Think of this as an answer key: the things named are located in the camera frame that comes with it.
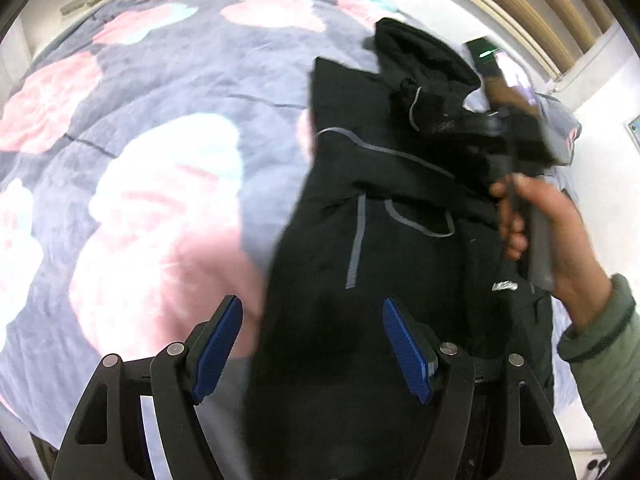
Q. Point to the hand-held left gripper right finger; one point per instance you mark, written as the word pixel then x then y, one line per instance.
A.
pixel 405 345

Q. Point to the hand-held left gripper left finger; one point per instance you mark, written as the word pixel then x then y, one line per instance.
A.
pixel 220 340

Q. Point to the black jacket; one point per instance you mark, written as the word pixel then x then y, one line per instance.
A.
pixel 325 285

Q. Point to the person's right forearm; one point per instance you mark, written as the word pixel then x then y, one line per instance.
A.
pixel 610 370

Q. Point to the person's right hand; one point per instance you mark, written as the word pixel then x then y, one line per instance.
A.
pixel 575 250

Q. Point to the wooden slatted headboard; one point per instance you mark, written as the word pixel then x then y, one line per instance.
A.
pixel 525 5

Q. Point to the grey floral blanket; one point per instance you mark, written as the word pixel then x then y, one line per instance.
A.
pixel 175 85

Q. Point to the colourful wall map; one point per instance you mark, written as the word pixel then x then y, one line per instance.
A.
pixel 634 132

